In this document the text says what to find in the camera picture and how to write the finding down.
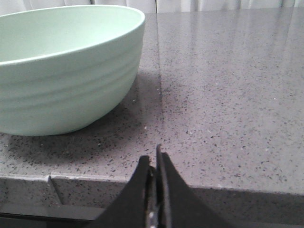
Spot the white curtain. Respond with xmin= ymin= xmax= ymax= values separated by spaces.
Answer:
xmin=0 ymin=0 xmax=304 ymax=15

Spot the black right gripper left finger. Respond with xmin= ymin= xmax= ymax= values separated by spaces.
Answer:
xmin=89 ymin=156 xmax=154 ymax=228

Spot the green ribbed bowl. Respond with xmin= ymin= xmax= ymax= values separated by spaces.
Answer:
xmin=0 ymin=5 xmax=145 ymax=136

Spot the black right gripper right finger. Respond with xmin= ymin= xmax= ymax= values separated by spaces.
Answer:
xmin=156 ymin=144 xmax=229 ymax=228

